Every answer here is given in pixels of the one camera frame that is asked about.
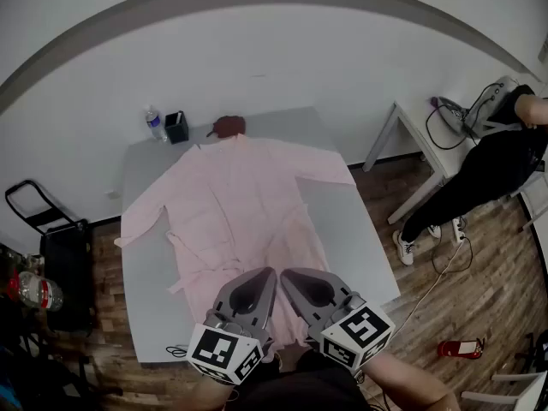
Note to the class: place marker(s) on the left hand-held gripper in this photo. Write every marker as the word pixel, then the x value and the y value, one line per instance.
pixel 214 349

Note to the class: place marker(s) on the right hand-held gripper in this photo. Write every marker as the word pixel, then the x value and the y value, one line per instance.
pixel 357 338

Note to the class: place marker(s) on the pink robe garment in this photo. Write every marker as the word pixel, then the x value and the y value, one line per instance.
pixel 240 195

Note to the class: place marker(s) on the person's right forearm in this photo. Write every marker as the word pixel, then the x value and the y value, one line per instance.
pixel 406 383

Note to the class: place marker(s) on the person's left forearm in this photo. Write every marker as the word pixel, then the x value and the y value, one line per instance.
pixel 210 396

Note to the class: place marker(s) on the person's black clothing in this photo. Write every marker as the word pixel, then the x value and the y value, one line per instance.
pixel 308 388

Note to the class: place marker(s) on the red fire extinguisher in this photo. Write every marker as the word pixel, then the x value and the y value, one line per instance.
pixel 458 348

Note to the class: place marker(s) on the white power strip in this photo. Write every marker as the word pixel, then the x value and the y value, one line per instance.
pixel 459 229

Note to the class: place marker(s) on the black platform trolley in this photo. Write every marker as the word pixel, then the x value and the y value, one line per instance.
pixel 68 272

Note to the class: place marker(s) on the black square pen holder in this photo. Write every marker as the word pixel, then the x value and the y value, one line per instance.
pixel 177 130

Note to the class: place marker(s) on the white side table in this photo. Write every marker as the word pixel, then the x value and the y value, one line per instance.
pixel 432 152

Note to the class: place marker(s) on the clear water bottle blue label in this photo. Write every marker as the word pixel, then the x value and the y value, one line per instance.
pixel 155 124

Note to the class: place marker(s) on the black office chair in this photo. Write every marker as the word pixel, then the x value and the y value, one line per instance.
pixel 51 379

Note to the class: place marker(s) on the large clear jug red cap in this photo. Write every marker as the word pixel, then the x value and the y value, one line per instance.
pixel 36 291

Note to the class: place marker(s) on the grey oval tray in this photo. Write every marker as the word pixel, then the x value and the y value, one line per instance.
pixel 451 114

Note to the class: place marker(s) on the white metal frame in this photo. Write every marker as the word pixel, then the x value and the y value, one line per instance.
pixel 526 390

